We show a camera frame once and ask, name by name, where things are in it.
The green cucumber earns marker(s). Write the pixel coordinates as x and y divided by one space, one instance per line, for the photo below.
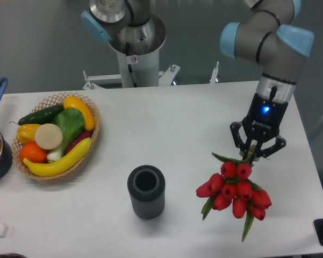
40 117

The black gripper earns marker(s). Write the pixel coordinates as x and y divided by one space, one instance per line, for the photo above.
261 123

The dark hair of person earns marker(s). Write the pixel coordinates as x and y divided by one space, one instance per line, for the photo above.
12 255

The purple eggplant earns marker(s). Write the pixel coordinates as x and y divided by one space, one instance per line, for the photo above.
83 135

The yellow bell pepper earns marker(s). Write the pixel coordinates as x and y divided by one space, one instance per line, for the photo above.
26 133

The yellow banana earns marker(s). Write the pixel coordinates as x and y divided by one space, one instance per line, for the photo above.
62 165

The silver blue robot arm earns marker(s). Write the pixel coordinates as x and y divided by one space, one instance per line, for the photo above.
269 40

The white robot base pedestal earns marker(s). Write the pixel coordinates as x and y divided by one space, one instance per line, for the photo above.
133 33

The green lettuce leaf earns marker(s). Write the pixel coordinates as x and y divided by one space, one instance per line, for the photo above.
71 123

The beige round disc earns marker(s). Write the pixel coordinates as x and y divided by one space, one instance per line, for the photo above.
48 136

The dark grey ribbed vase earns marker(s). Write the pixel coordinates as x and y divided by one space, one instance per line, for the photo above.
146 185

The red tulip bouquet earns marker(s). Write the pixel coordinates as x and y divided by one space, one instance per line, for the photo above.
232 187

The orange fruit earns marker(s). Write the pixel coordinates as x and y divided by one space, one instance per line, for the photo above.
33 152

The white spring onion bulb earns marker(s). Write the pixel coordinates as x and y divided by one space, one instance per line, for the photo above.
55 154

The yellow squash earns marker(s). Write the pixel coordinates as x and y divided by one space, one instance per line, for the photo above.
77 103

